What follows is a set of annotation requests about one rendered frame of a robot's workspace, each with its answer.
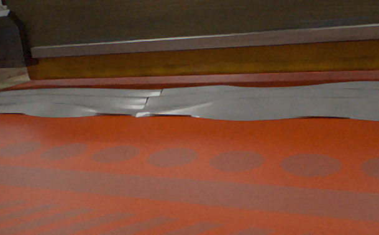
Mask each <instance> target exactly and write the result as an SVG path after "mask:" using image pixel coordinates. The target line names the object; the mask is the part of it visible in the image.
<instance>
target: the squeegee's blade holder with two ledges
mask: <svg viewBox="0 0 379 235"><path fill-rule="evenodd" d="M372 40H379V23H370V24H351V25H332V26H322V27H303V28H294V29H275V30H256V31H246V32H228V33H217V34H209V35H189V36H180V37H161V38H151V39H132V40H114V41H104V42H85V43H75V44H56V45H40V46H36V47H31V48H30V49H31V53H32V58H56V57H80V56H92V55H117V54H130V53H153V52H177V51H189V50H201V49H214V48H238V47H262V46H274V45H299V44H322V43H335V42H359V41H372Z"/></svg>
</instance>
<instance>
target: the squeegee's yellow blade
mask: <svg viewBox="0 0 379 235"><path fill-rule="evenodd" d="M377 56H379V40H372V41H359V42H335V43H322V44H299V45H274V46H262V47H238V48H214V49H201V50H189V51H177V52H153V53H130V54H117V55H92V56H80V57H56V58H39V64H37V65H34V66H31V67H27V70H53V69H70V68H102V67H134V66H150V65H167V64H183V63H215V62H247V61H264V60H296V59H313V58H345V57H377Z"/></svg>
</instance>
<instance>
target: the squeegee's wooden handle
mask: <svg viewBox="0 0 379 235"><path fill-rule="evenodd" d="M6 5H7V10H9V9H10V10H11V11H12V12H13V13H14V14H15V15H16V16H17V17H18V18H19V19H20V20H21V21H22V23H23V27H24V34H25V39H26V43H27V46H28V50H29V56H30V57H32V53H31V49H30V48H31V47H36V46H40V45H56V44H75V43H85V42H104V41H114V40H132V39H151V38H161V37H180V36H189V35H209V34H217V33H228V32H246V31H256V30H275V29H294V28H303V27H322V26H332V25H351V24H370V23H379V0H6Z"/></svg>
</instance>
